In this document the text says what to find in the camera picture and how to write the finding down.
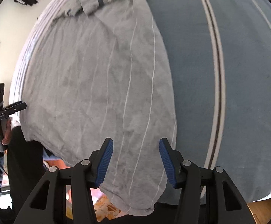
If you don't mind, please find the grey striped t-shirt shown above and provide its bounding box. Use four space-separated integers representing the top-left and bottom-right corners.
20 0 176 216

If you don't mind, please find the left hand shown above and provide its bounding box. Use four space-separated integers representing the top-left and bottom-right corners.
1 118 11 145

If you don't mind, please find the striped blue bed sheet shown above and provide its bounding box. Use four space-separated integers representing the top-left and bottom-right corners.
9 0 271 204

